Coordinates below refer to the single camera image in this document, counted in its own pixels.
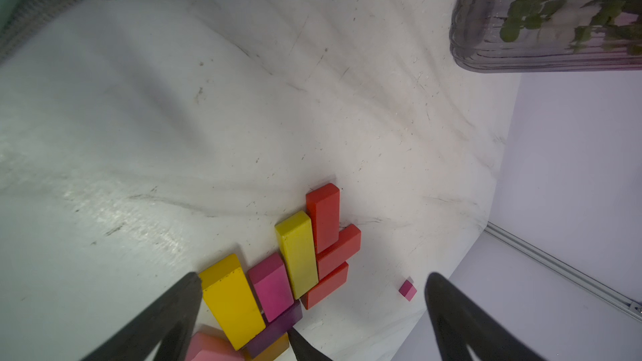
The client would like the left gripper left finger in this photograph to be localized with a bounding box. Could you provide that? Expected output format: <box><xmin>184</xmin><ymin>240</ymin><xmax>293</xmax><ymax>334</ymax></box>
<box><xmin>85</xmin><ymin>272</ymin><xmax>202</xmax><ymax>360</ymax></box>

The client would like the red block middle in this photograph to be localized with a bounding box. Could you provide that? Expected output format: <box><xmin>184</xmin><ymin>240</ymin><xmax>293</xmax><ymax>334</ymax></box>
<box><xmin>316</xmin><ymin>224</ymin><xmax>362</xmax><ymax>280</ymax></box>

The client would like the red block upper left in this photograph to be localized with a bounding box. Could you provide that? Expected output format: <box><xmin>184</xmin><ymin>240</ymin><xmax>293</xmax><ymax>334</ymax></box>
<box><xmin>306</xmin><ymin>183</ymin><xmax>340</xmax><ymax>254</ymax></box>

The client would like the orange block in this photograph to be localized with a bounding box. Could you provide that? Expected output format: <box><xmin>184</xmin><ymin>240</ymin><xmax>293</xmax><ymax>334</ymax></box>
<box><xmin>242</xmin><ymin>333</ymin><xmax>290</xmax><ymax>361</ymax></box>

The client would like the dark glass vase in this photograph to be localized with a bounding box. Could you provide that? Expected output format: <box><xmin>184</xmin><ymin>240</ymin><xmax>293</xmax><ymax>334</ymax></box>
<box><xmin>450</xmin><ymin>0</ymin><xmax>641</xmax><ymax>73</ymax></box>

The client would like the magenta block in pile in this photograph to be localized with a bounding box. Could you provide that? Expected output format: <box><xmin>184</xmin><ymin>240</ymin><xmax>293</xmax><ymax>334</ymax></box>
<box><xmin>247</xmin><ymin>252</ymin><xmax>294</xmax><ymax>323</ymax></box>

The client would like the red block right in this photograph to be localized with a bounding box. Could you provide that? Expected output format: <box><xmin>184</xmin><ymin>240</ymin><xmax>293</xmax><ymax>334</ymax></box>
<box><xmin>301</xmin><ymin>262</ymin><xmax>349</xmax><ymax>310</ymax></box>

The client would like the magenta block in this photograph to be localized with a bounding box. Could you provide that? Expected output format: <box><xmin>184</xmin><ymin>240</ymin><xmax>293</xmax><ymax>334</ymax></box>
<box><xmin>399</xmin><ymin>279</ymin><xmax>417</xmax><ymax>302</ymax></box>
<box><xmin>247</xmin><ymin>252</ymin><xmax>294</xmax><ymax>323</ymax></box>

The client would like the yellow block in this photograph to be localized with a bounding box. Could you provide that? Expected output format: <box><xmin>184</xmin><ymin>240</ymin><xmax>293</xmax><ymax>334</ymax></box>
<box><xmin>275</xmin><ymin>211</ymin><xmax>319</xmax><ymax>299</ymax></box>
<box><xmin>199</xmin><ymin>254</ymin><xmax>266</xmax><ymax>350</ymax></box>

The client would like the pink block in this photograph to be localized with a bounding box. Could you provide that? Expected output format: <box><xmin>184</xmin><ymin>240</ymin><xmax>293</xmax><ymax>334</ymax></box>
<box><xmin>185</xmin><ymin>332</ymin><xmax>244</xmax><ymax>361</ymax></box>

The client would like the red block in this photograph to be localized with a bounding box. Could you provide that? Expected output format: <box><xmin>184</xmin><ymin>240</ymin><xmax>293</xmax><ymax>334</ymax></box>
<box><xmin>316</xmin><ymin>224</ymin><xmax>362</xmax><ymax>280</ymax></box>
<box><xmin>306</xmin><ymin>183</ymin><xmax>340</xmax><ymax>254</ymax></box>
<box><xmin>301</xmin><ymin>262</ymin><xmax>349</xmax><ymax>310</ymax></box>

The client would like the purple block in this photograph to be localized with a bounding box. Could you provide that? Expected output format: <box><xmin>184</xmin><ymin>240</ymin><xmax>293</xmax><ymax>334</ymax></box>
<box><xmin>243</xmin><ymin>300</ymin><xmax>303</xmax><ymax>360</ymax></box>

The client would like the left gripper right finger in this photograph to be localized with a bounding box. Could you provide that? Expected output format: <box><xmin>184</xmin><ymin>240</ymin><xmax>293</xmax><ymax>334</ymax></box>
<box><xmin>424</xmin><ymin>272</ymin><xmax>542</xmax><ymax>360</ymax></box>

